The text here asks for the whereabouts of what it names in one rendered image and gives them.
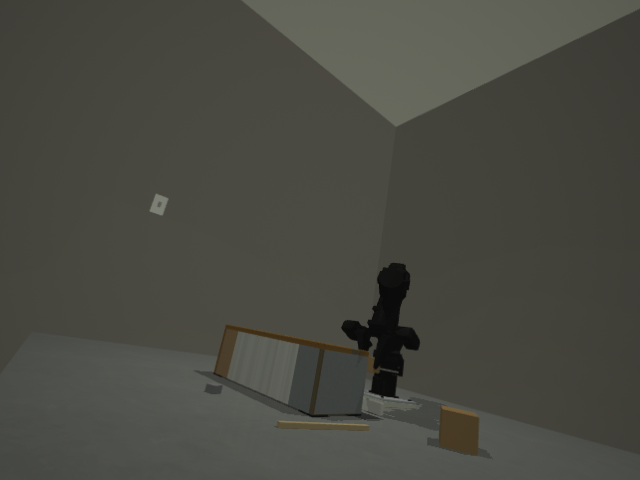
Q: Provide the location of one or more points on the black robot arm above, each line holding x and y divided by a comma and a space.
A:
393, 283

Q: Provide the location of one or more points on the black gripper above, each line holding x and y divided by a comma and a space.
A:
381, 326

